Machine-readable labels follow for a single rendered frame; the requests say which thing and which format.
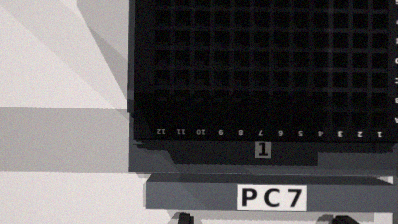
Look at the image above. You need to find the black well plate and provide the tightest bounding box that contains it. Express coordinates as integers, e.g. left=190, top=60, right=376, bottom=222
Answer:
left=133, top=0, right=398, bottom=143

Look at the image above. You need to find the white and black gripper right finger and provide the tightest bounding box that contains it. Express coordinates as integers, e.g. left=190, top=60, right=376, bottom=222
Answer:
left=332, top=215, right=360, bottom=224

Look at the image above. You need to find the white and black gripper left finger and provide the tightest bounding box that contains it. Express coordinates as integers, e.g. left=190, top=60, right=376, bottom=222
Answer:
left=178, top=213, right=194, bottom=224

